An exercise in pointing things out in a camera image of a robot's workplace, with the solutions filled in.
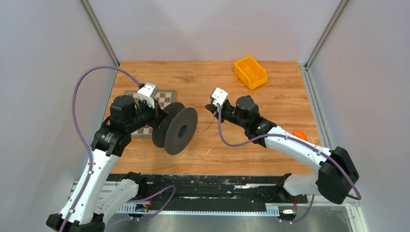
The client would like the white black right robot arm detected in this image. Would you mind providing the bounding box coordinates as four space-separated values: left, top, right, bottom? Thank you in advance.
205 95 362 204

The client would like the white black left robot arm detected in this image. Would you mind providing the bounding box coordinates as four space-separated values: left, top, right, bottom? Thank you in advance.
46 95 170 232

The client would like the yellow plastic bin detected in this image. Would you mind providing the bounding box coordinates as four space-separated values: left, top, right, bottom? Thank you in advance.
234 56 269 90

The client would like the grey perforated cable spool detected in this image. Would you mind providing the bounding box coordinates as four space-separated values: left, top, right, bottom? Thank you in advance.
152 101 198 155

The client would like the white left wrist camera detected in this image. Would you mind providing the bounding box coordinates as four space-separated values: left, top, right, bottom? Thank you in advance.
137 82 158 109

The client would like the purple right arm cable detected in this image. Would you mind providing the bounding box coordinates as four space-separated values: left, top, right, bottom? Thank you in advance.
217 104 362 201

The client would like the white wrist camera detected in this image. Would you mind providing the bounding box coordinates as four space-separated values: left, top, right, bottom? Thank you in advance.
137 82 158 109
210 87 228 107

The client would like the slotted grey cable duct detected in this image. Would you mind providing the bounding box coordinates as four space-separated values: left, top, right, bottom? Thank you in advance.
77 203 280 216

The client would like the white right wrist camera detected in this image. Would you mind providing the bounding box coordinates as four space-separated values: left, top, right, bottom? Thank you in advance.
210 87 228 107

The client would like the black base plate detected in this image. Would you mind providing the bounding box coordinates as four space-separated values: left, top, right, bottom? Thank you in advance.
136 174 307 212

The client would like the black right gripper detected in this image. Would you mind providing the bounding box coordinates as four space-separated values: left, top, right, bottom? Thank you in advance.
206 101 249 130

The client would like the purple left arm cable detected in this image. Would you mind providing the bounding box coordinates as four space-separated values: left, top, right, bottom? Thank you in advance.
58 66 143 232

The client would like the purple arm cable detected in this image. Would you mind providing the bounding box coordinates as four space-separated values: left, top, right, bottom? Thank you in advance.
58 66 143 232
217 104 362 201

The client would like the orange curved pipe piece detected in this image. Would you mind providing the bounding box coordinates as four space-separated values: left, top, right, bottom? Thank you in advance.
293 130 308 141

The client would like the wooden chessboard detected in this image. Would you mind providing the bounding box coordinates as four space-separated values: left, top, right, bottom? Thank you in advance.
124 90 177 139

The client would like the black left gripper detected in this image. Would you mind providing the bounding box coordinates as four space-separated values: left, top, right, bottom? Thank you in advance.
126 97 169 133

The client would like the thin red wire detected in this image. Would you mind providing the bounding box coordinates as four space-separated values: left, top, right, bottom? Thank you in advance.
166 105 216 133

